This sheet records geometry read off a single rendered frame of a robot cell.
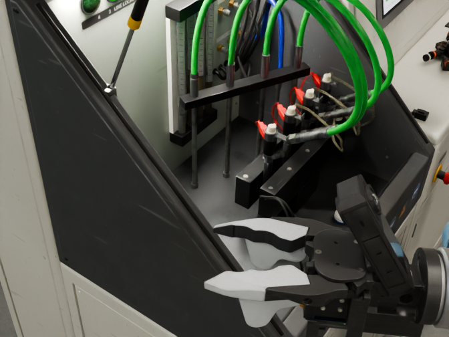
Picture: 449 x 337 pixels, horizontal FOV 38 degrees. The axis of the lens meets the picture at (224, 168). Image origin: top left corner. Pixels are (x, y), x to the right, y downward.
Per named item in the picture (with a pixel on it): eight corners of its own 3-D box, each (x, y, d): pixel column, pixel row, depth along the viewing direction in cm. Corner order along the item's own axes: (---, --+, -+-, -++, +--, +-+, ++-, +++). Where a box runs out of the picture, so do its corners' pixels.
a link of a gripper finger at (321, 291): (268, 313, 56) (364, 300, 58) (270, 301, 55) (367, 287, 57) (254, 277, 60) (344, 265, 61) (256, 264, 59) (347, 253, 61)
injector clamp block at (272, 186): (269, 243, 146) (274, 194, 136) (232, 224, 151) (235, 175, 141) (339, 164, 168) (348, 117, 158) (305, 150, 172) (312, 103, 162)
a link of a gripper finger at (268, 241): (211, 265, 67) (296, 293, 64) (213, 220, 64) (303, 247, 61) (223, 248, 70) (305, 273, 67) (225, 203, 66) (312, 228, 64)
